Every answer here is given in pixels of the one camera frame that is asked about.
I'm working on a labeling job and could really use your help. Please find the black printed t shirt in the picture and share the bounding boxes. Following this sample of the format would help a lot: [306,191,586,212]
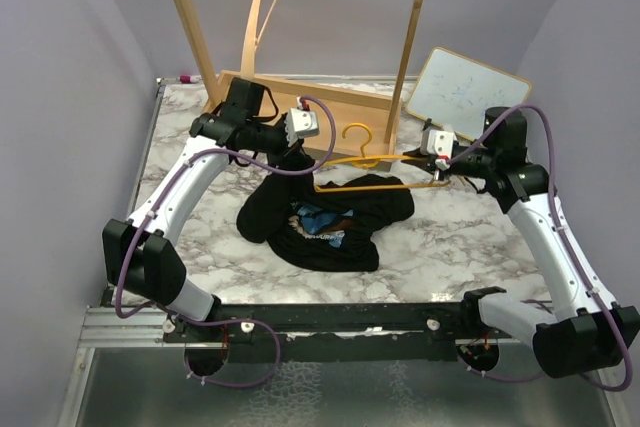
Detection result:
[236,173,415,273]

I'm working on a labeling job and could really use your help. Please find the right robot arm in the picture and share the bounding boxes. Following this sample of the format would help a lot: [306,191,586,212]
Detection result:
[405,104,639,391]

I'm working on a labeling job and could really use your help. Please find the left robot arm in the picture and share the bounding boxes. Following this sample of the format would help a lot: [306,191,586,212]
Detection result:
[102,77,319,342]

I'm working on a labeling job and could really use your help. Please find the light wooden hanger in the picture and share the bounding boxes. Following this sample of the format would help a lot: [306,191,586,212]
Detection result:
[240,0,278,79]

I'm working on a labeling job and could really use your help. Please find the small whiteboard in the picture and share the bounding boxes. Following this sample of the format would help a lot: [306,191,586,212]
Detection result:
[405,47,532,140]

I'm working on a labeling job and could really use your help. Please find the wooden clothes rack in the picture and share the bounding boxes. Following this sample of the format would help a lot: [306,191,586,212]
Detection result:
[154,0,437,161]

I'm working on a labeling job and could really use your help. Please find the pink capped marker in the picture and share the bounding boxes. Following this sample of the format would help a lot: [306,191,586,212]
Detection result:
[179,75,200,84]

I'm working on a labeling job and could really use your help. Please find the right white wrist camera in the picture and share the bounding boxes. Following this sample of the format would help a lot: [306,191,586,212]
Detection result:
[420,128,457,153]

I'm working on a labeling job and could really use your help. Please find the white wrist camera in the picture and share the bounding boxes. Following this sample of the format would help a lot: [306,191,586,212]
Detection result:
[285,108,320,147]
[420,128,457,153]

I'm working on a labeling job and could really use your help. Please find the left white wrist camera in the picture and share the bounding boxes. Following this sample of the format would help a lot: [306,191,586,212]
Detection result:
[285,108,320,147]

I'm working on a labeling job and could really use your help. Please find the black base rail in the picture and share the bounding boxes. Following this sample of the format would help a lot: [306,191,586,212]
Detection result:
[163,302,506,363]

